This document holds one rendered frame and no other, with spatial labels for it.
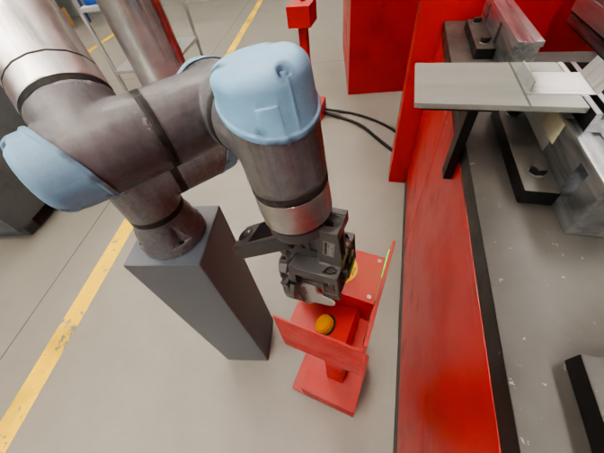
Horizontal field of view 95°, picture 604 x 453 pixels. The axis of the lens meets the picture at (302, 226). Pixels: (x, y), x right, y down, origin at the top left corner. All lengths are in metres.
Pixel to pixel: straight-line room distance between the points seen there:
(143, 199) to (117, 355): 1.14
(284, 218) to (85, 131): 0.17
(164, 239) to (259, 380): 0.84
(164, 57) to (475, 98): 0.53
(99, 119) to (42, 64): 0.06
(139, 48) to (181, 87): 0.27
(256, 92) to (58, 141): 0.16
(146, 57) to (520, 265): 0.65
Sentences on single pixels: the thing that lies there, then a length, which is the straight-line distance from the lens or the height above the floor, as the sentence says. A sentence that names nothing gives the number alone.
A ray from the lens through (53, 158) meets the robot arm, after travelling 0.28.
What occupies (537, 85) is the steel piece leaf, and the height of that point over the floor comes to 1.00.
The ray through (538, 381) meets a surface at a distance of 0.46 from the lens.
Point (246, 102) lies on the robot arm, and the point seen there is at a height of 1.18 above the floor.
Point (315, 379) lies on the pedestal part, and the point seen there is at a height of 0.12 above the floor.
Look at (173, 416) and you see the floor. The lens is 1.42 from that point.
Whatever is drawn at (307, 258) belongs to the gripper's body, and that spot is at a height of 0.98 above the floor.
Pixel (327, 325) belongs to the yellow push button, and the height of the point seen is 0.73.
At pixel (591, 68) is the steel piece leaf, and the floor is 1.02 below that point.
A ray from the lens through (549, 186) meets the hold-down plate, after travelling 0.63.
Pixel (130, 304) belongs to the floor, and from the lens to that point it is 1.73.
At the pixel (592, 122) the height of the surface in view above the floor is 0.99.
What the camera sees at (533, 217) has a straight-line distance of 0.61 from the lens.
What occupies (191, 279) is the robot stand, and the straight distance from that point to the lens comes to 0.70.
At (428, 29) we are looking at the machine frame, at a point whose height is 0.85.
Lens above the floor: 1.26
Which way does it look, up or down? 50 degrees down
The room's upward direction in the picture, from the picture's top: 9 degrees counter-clockwise
